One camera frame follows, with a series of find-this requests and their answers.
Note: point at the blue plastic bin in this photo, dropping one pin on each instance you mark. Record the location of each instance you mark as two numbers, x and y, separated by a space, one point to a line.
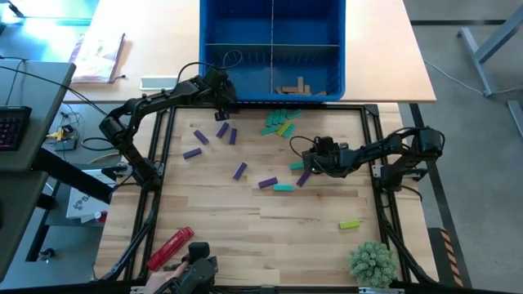
237 28

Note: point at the red capped can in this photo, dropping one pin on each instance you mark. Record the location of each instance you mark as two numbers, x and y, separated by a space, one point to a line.
101 216

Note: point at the yellow connector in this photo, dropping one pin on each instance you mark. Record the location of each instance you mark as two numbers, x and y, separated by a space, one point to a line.
60 134

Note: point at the black small box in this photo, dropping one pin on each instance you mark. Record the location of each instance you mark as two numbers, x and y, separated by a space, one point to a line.
67 145

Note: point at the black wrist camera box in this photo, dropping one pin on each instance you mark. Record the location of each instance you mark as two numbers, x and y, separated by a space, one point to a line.
324 143
214 75

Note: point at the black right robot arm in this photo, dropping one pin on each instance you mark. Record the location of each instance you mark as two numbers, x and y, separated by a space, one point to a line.
388 149

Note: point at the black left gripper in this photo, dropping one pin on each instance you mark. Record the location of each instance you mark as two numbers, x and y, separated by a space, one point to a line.
222 96

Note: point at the person's left hand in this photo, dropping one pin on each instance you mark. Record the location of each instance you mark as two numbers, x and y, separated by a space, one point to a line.
161 279

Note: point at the grey side desk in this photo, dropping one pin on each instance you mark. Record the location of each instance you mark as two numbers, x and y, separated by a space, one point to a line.
45 94

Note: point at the green artificial plant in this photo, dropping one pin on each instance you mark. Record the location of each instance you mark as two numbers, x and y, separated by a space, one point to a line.
374 265

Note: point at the black desk beam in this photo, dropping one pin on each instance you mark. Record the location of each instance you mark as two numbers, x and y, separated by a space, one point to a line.
69 177

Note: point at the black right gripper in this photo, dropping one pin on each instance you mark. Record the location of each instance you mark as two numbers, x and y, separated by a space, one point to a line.
327 161

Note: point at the black caster wheel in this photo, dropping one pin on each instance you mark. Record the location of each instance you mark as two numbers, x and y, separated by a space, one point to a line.
46 255

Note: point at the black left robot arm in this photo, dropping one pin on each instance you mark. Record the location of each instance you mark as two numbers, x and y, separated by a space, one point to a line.
143 102

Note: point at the green wooden block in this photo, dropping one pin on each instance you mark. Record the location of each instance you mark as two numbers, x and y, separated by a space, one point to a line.
350 224
283 129

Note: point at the black handheld controller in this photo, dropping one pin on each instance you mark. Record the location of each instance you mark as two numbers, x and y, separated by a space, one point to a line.
198 265

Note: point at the white-framed smartphone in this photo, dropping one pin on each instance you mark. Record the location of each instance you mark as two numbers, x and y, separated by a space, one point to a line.
157 83

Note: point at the grey metal stand leg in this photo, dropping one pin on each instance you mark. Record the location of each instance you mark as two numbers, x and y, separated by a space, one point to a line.
476 61

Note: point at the natural wooden block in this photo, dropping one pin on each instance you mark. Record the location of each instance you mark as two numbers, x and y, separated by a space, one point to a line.
320 93
300 83
307 89
290 89
298 94
279 90

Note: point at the black keyboard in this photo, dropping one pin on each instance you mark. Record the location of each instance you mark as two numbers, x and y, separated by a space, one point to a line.
14 128

